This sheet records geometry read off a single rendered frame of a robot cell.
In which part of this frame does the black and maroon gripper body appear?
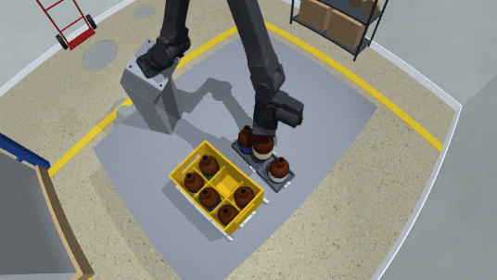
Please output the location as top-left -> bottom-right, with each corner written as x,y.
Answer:
252,106 -> 275,137

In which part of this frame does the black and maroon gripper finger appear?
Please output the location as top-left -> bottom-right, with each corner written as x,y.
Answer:
257,135 -> 270,141

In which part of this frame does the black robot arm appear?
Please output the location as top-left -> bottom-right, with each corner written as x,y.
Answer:
136,0 -> 304,130

